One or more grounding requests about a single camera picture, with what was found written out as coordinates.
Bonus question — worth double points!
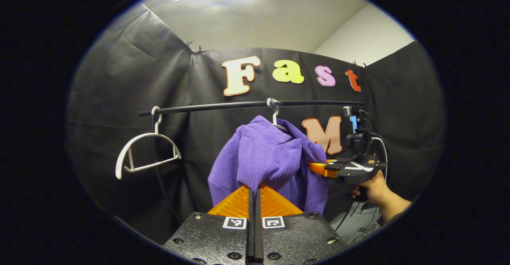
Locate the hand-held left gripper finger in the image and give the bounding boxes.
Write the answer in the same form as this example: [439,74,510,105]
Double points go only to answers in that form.
[163,184,255,265]
[255,184,349,265]

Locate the purple knit jacket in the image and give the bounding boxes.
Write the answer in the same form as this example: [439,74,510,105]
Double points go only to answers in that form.
[207,116,329,216]

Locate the white plastic hanger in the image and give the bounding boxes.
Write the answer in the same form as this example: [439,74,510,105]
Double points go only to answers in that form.
[116,106,182,180]
[266,98,290,133]

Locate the black clothes rack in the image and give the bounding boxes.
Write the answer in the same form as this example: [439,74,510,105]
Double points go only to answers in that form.
[138,99,365,117]

